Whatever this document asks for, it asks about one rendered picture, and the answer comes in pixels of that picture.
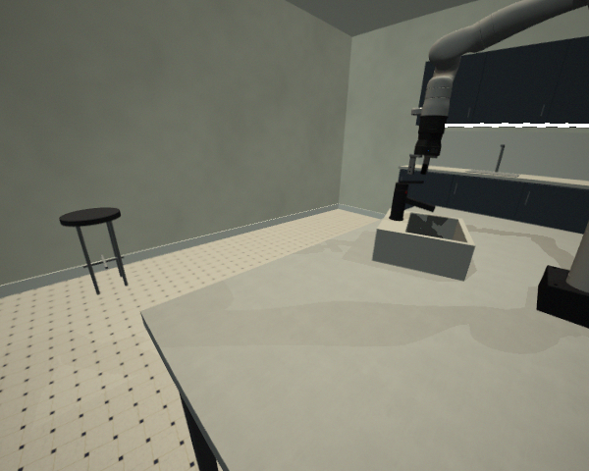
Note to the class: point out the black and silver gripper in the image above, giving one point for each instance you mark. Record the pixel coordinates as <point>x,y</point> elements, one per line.
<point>431,129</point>

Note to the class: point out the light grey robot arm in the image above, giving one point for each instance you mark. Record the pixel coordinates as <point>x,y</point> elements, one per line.
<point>496,27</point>

